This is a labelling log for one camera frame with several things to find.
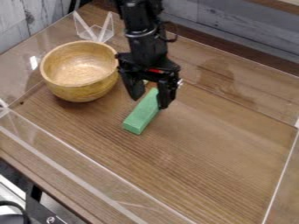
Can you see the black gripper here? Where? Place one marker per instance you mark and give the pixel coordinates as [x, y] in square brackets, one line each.
[148, 54]

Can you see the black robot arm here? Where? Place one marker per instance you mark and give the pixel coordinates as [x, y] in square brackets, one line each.
[140, 15]

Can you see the black table leg bracket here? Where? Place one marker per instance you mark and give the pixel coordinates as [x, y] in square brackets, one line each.
[36, 210]

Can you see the red toy fruit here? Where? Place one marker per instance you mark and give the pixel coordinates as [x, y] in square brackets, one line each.
[155, 71]

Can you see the green rectangular block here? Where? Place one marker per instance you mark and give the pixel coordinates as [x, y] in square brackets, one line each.
[143, 113]

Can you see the clear acrylic tray wall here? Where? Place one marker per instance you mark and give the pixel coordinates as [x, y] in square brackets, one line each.
[82, 184]

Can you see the clear acrylic corner bracket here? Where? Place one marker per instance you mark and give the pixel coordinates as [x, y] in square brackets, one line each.
[95, 33]

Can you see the brown wooden bowl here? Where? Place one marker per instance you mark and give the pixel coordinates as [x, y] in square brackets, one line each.
[80, 70]

